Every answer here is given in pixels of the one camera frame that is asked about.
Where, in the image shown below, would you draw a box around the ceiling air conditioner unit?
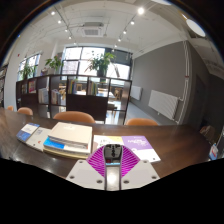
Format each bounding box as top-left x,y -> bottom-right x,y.
79,21 -> 105,38

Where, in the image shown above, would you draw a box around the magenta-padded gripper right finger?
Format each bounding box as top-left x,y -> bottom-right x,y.
119,144 -> 160,192

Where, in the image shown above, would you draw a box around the large green potted plant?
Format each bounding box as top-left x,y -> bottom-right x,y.
84,51 -> 116,78

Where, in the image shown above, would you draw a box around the dark wooden shelf unit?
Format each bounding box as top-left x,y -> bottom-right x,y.
15,74 -> 133,126

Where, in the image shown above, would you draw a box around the yellow blue illustrated booklet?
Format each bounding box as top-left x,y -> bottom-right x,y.
91,134 -> 125,154

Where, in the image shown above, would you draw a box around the medium green potted plant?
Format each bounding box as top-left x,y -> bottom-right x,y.
44,55 -> 64,75

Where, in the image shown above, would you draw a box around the narrow side window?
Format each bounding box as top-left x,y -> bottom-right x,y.
18,53 -> 42,81

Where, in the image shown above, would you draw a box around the round white ceiling lamp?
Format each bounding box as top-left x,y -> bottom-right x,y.
185,18 -> 207,38

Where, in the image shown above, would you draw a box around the blue cover book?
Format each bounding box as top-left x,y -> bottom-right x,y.
15,122 -> 41,144

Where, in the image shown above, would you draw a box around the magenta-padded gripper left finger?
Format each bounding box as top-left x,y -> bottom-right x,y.
65,144 -> 107,192

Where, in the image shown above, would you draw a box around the dark grey door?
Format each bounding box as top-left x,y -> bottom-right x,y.
191,74 -> 209,131

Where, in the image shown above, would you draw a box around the blue white card stand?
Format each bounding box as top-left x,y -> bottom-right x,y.
208,143 -> 219,162

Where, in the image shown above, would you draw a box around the purple white booklet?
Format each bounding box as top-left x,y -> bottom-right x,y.
121,135 -> 162,164

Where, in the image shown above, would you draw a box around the small white wall radiator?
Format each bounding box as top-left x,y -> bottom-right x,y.
129,85 -> 143,101

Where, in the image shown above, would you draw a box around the white thin booklet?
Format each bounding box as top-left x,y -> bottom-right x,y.
25,126 -> 53,153

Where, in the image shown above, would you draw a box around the brown chair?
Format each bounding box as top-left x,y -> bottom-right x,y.
199,124 -> 218,144

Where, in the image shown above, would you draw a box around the large white wall radiator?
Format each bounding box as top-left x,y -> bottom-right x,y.
148,89 -> 180,122

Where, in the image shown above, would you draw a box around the white wall pipes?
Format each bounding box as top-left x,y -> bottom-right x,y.
179,43 -> 192,125

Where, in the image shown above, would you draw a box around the tall bookshelf with books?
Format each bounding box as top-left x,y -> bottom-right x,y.
0,64 -> 8,108

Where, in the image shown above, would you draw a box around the ceiling spot lights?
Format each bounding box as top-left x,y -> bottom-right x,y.
49,6 -> 146,43

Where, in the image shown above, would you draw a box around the thick white book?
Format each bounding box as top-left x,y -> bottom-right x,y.
48,121 -> 94,150

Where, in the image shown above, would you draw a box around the small black grey charger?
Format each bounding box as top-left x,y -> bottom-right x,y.
103,143 -> 124,192

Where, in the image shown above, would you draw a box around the wide black-framed window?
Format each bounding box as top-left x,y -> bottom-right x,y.
61,46 -> 133,81

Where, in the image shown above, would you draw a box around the small green potted plant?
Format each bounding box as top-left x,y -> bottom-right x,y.
19,64 -> 36,80

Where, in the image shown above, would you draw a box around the orange chairs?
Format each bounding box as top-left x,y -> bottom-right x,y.
6,105 -> 159,127

